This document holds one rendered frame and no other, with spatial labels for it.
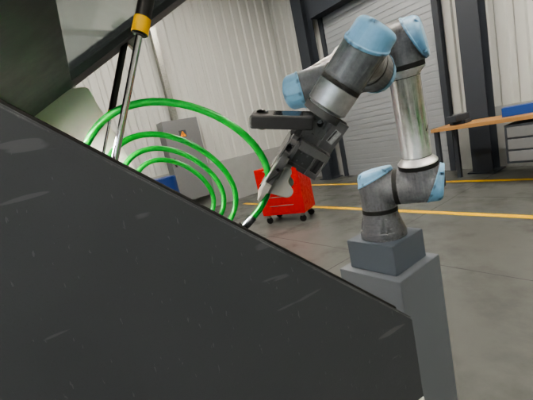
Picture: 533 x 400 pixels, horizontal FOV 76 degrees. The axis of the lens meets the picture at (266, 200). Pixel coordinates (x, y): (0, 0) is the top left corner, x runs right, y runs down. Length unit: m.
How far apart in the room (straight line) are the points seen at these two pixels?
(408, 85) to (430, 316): 0.75
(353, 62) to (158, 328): 0.47
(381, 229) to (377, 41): 0.71
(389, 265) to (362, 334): 0.59
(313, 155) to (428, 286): 0.78
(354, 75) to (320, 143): 0.13
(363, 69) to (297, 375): 0.48
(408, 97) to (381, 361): 0.71
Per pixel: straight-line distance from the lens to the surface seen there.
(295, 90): 0.74
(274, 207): 5.16
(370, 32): 0.60
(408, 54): 1.06
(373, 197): 1.16
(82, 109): 1.12
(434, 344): 1.38
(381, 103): 7.72
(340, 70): 0.60
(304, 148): 0.62
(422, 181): 1.12
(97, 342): 0.44
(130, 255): 0.41
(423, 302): 1.27
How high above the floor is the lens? 1.31
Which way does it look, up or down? 10 degrees down
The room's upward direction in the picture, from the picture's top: 12 degrees counter-clockwise
